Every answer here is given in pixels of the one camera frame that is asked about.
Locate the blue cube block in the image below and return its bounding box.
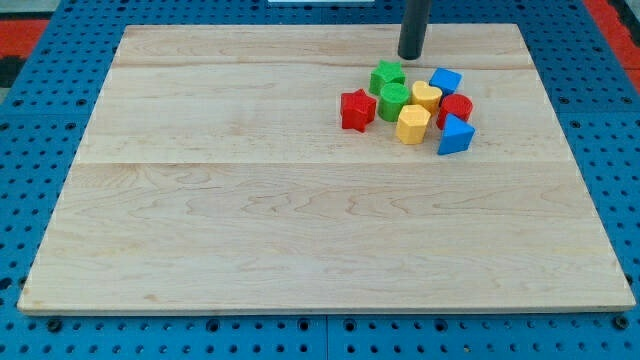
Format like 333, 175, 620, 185
429, 68, 462, 96

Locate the blue triangle block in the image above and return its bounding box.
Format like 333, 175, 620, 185
437, 114, 476, 155

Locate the light wooden board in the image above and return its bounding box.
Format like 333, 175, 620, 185
18, 24, 635, 316

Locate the red cylinder block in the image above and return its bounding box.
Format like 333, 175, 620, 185
436, 94, 474, 130

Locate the yellow hexagon block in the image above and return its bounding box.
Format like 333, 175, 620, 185
396, 105, 431, 145

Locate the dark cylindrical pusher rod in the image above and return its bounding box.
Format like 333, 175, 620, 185
397, 0, 432, 60

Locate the red star block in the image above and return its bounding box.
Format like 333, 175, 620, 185
340, 89, 376, 133

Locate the green star block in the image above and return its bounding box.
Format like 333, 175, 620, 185
369, 60, 406, 95

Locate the green cylinder block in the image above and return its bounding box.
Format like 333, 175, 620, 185
377, 82, 410, 122

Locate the yellow heart block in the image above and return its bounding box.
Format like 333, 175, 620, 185
410, 81, 443, 116

